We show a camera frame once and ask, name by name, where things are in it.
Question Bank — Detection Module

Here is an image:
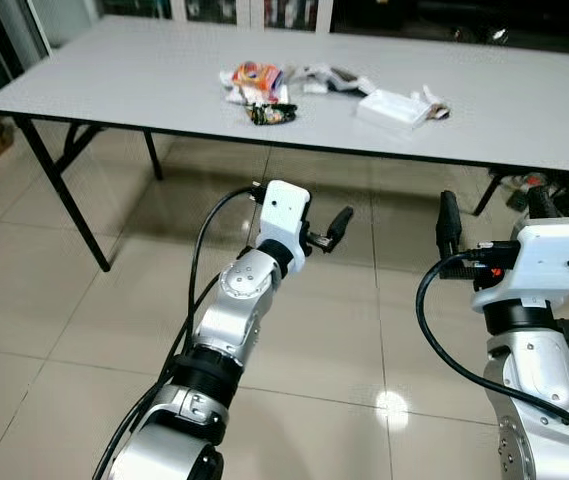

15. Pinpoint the white folding table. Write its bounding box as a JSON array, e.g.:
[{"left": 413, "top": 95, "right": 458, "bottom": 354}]
[{"left": 0, "top": 14, "right": 569, "bottom": 273}]

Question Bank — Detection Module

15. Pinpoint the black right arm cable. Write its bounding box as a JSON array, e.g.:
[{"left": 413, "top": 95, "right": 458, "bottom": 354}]
[{"left": 415, "top": 250, "right": 569, "bottom": 453}]

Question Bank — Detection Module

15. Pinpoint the white plastic tray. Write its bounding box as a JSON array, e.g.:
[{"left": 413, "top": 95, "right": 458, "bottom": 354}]
[{"left": 355, "top": 89, "right": 435, "bottom": 132}]

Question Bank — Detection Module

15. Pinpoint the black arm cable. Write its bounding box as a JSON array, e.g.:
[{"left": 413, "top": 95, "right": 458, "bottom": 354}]
[
  {"left": 415, "top": 250, "right": 569, "bottom": 453},
  {"left": 92, "top": 183, "right": 267, "bottom": 480}
]

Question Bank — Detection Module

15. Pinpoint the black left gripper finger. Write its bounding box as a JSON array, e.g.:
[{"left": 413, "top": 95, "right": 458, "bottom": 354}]
[{"left": 324, "top": 206, "right": 355, "bottom": 249}]

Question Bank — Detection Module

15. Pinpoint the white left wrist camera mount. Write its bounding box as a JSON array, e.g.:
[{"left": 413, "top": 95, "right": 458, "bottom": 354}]
[{"left": 257, "top": 181, "right": 312, "bottom": 273}]

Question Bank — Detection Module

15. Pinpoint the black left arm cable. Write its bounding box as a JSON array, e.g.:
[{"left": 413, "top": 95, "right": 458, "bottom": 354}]
[{"left": 92, "top": 183, "right": 267, "bottom": 480}]

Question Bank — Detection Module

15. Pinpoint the orange snack wrapper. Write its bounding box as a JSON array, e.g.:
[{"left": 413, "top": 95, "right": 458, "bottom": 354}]
[{"left": 230, "top": 61, "right": 287, "bottom": 97}]

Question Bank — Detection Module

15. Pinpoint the white power strip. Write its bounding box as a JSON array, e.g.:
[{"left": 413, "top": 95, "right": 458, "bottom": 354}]
[{"left": 506, "top": 172, "right": 549, "bottom": 199}]

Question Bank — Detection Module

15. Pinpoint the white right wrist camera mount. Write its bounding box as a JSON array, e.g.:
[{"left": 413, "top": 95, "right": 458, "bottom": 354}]
[{"left": 471, "top": 222, "right": 569, "bottom": 313}]

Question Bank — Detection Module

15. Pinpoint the crumpled white wrapper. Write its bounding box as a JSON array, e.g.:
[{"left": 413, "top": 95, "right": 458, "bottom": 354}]
[{"left": 286, "top": 64, "right": 375, "bottom": 98}]

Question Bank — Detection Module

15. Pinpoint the brown white wrapper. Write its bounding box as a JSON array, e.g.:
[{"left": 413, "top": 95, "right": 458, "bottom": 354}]
[{"left": 420, "top": 86, "right": 453, "bottom": 122}]

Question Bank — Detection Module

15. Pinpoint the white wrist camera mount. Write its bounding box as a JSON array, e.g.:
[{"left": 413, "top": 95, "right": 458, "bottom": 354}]
[
  {"left": 471, "top": 222, "right": 569, "bottom": 313},
  {"left": 257, "top": 181, "right": 312, "bottom": 273}
]

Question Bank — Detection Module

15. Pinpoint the white glass door cabinet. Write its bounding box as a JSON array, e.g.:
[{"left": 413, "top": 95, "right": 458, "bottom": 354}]
[{"left": 94, "top": 0, "right": 337, "bottom": 33}]

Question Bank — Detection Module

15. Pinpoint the small white wrapper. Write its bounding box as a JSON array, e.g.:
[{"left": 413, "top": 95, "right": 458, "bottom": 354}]
[{"left": 224, "top": 84, "right": 265, "bottom": 107}]

